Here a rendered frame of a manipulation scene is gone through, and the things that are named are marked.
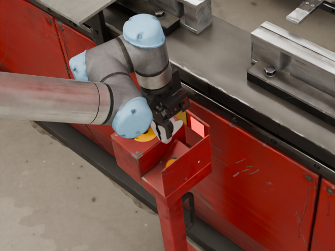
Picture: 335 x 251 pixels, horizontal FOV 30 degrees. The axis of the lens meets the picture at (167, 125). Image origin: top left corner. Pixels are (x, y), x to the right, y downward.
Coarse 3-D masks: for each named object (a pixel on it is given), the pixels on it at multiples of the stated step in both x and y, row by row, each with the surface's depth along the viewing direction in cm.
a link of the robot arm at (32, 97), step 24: (0, 72) 99; (120, 72) 116; (0, 96) 97; (24, 96) 99; (48, 96) 102; (72, 96) 104; (96, 96) 107; (120, 96) 110; (48, 120) 104; (72, 120) 106; (96, 120) 109; (120, 120) 109; (144, 120) 111
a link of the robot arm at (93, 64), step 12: (96, 48) 120; (108, 48) 120; (120, 48) 120; (72, 60) 120; (84, 60) 119; (96, 60) 118; (108, 60) 118; (120, 60) 120; (72, 72) 122; (84, 72) 118; (96, 72) 117; (108, 72) 116
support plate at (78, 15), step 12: (48, 0) 160; (60, 0) 160; (72, 0) 159; (84, 0) 159; (96, 0) 158; (108, 0) 158; (60, 12) 156; (72, 12) 156; (84, 12) 155; (96, 12) 156
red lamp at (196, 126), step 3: (192, 120) 152; (195, 120) 150; (192, 123) 152; (195, 123) 151; (198, 123) 150; (192, 126) 154; (195, 126) 152; (198, 126) 151; (201, 126) 150; (195, 129) 153; (198, 129) 152; (201, 129) 151; (198, 132) 153; (201, 132) 152; (201, 135) 153
